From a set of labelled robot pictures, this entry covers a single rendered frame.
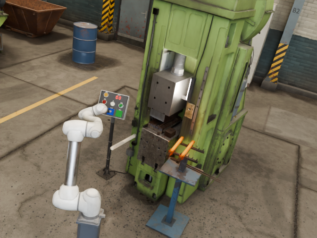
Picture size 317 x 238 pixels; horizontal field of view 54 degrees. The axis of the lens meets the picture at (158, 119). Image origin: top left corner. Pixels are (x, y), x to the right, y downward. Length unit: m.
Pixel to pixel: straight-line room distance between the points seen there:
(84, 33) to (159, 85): 4.63
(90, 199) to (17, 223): 1.22
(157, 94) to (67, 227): 1.72
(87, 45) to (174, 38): 4.71
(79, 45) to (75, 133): 5.38
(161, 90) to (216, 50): 0.73
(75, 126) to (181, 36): 1.44
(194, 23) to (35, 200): 2.62
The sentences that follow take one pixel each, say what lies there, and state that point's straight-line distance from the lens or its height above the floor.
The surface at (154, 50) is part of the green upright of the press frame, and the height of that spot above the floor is 1.77.
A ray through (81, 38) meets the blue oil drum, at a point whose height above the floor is 0.61.
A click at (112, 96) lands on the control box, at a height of 1.16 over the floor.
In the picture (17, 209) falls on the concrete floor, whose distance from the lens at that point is 3.88.
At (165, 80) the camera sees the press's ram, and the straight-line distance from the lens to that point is 3.33.
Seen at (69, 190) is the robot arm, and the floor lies 0.88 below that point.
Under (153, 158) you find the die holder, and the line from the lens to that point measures 3.70.
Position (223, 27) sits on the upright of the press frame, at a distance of 3.11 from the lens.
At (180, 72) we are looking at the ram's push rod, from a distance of 3.49.
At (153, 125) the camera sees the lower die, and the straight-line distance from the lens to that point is 3.59.
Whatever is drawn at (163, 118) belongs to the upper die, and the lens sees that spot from 3.48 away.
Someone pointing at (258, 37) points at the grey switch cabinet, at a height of 1.31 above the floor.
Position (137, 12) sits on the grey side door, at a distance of 9.99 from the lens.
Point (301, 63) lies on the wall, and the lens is 9.07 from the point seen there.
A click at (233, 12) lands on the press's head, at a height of 2.37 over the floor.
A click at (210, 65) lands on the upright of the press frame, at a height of 1.82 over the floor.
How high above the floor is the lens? 2.72
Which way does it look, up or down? 28 degrees down
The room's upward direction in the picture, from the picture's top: 11 degrees clockwise
